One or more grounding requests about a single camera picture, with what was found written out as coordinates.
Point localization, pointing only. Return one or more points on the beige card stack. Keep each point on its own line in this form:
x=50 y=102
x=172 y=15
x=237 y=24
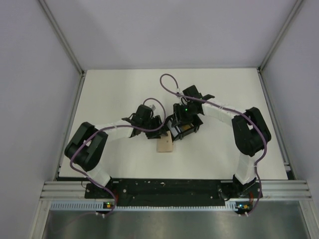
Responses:
x=165 y=143

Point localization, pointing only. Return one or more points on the black card holder box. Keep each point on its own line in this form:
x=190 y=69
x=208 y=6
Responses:
x=179 y=132

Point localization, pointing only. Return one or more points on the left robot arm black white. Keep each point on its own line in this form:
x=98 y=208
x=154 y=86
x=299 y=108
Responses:
x=88 y=143

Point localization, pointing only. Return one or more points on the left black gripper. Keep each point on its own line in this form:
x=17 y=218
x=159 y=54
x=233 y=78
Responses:
x=156 y=134

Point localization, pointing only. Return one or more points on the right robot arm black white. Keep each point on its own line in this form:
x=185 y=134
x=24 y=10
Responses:
x=251 y=133

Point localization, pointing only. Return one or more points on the aluminium corner post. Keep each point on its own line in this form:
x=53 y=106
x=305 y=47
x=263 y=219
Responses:
x=298 y=5
x=60 y=36

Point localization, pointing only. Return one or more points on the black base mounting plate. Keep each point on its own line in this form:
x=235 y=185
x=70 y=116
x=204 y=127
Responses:
x=172 y=192

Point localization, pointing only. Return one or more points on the aluminium frame rail front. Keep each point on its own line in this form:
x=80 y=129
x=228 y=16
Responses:
x=273 y=190

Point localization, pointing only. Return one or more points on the left aluminium corner post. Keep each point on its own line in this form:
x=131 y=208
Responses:
x=60 y=36

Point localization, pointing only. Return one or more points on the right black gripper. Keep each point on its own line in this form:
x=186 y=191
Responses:
x=178 y=118

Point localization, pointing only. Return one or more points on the right aluminium corner post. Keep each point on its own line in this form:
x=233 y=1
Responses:
x=298 y=5

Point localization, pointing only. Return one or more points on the grey slotted cable duct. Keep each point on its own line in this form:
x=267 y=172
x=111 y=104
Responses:
x=102 y=206

